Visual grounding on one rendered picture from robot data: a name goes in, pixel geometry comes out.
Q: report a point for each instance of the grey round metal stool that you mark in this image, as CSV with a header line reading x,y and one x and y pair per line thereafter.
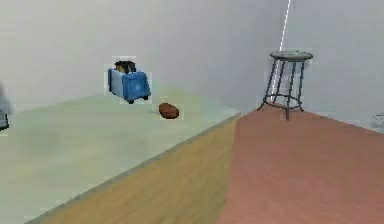
x,y
289,56

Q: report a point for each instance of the wooden counter with pale top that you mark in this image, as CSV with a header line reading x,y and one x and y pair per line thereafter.
x,y
100,160

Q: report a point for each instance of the blue toaster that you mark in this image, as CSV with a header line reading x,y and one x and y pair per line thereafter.
x,y
131,85

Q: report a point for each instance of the brown potato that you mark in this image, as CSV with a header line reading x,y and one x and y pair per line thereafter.
x,y
168,110

